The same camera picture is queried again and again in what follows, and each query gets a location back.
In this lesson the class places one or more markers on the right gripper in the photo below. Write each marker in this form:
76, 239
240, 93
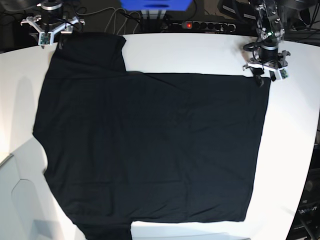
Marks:
56, 21

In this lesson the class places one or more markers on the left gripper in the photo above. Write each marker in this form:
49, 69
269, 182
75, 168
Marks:
265, 57

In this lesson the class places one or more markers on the black T-shirt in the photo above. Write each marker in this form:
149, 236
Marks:
153, 147

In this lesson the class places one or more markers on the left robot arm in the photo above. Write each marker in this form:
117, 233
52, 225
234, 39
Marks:
269, 27

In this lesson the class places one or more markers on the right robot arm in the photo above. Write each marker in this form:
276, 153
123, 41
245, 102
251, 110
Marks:
48, 5

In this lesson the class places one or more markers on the black power strip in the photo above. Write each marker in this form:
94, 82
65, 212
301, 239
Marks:
200, 27

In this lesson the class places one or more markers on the blue plastic box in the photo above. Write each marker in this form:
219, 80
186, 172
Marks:
168, 5

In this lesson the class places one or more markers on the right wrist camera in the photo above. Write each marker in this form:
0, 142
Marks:
45, 39

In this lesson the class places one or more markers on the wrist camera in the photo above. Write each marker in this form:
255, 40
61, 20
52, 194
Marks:
281, 73
45, 39

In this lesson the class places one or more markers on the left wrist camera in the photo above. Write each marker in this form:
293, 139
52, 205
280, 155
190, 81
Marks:
281, 73

